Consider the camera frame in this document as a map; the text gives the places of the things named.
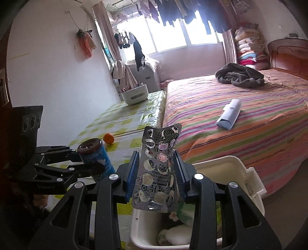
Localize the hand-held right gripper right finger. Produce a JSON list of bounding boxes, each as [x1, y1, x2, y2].
[[172, 151, 283, 250]]

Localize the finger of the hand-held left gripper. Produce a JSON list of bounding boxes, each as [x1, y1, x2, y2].
[[35, 144, 81, 166], [18, 162, 106, 194]]

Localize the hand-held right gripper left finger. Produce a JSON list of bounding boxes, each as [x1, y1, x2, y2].
[[28, 151, 140, 250]]

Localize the brown bottle with blue label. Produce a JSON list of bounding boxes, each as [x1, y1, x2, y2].
[[77, 138, 116, 182]]

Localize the silver blister pack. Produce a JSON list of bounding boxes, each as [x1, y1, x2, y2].
[[132, 123, 182, 213]]

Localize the white plastic bin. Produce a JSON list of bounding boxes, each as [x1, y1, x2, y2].
[[130, 156, 267, 250]]

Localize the green plastic bag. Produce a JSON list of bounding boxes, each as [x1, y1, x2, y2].
[[213, 201, 223, 231]]

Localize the green and white packet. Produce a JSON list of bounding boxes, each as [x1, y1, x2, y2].
[[156, 229, 169, 246]]

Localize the person's left hand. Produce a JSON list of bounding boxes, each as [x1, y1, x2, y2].
[[32, 192, 50, 211]]

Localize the yellow checked plastic tablecloth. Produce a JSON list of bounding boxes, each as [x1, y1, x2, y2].
[[47, 91, 167, 250]]

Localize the wooden bed striped sheet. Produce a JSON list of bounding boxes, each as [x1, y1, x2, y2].
[[161, 69, 308, 195]]

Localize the white storage box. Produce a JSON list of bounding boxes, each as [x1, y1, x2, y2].
[[120, 84, 149, 106]]

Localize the white and blue carton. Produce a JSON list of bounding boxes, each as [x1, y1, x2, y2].
[[215, 99, 242, 130]]

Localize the red sachets bundle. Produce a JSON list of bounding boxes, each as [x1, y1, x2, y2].
[[121, 82, 143, 93]]

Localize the grey cabinet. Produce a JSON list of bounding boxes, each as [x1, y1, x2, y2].
[[127, 64, 160, 93]]

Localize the orange cloth on hook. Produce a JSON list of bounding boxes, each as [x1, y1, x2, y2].
[[77, 29, 97, 58]]

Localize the white bags on cabinet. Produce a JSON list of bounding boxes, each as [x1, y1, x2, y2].
[[126, 56, 159, 71]]

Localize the grey blanket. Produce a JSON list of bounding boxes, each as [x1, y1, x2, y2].
[[215, 63, 264, 87]]

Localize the black hanging garment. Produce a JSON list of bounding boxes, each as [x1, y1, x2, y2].
[[133, 40, 147, 71]]

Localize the beige curtain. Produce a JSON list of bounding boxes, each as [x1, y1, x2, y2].
[[93, 2, 139, 87], [223, 29, 239, 64]]

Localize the hanging rack of socks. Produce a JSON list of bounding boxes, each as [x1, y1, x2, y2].
[[114, 30, 136, 50]]

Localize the window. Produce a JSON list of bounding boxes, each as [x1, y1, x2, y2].
[[109, 14, 224, 60]]

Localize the stack of folded quilts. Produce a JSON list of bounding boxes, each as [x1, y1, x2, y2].
[[234, 23, 270, 70]]

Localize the wooden headboard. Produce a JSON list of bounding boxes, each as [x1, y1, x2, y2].
[[268, 38, 308, 81]]

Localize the row of hanging clothes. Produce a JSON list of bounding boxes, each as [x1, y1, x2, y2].
[[136, 0, 233, 34]]

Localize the colourful printed hanging cloth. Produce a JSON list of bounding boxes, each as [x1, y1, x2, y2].
[[231, 0, 252, 15]]

